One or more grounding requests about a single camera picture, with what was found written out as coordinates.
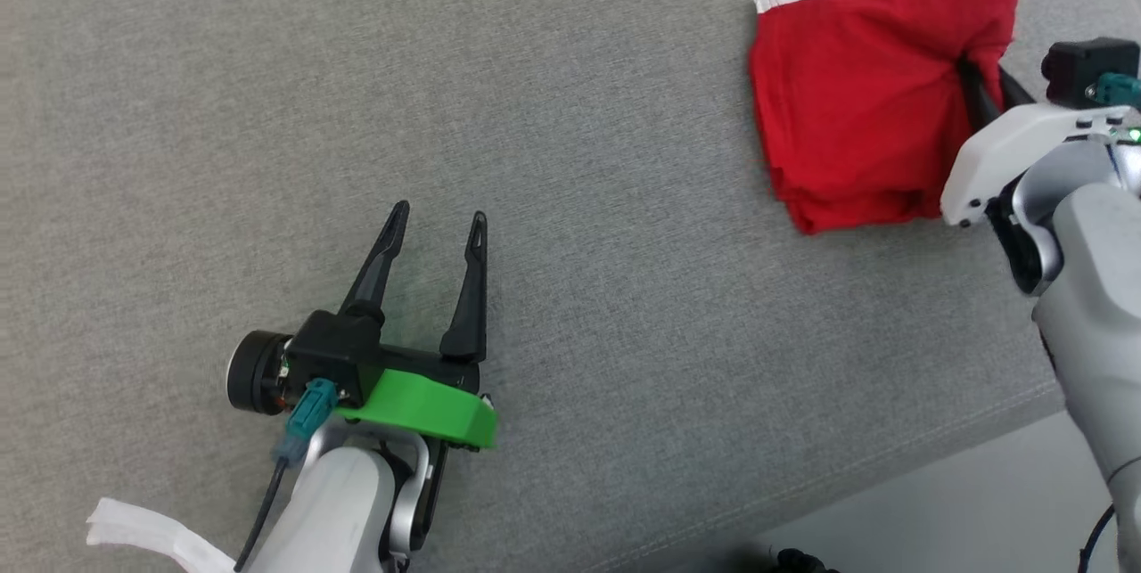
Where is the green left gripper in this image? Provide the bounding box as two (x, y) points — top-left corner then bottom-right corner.
(226, 201), (497, 451)

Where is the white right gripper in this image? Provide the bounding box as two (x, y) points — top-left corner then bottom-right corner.
(940, 61), (1141, 228)

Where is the red shorts white band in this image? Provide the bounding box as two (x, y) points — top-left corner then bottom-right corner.
(749, 0), (1026, 235)

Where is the right teal plug black cable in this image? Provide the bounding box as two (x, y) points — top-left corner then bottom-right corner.
(1077, 72), (1141, 573)

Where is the teal plug black cable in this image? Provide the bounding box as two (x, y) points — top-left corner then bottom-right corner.
(234, 380), (340, 572)
(1077, 72), (1141, 573)

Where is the left teal plug black cable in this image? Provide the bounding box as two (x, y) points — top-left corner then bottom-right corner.
(234, 380), (340, 572)

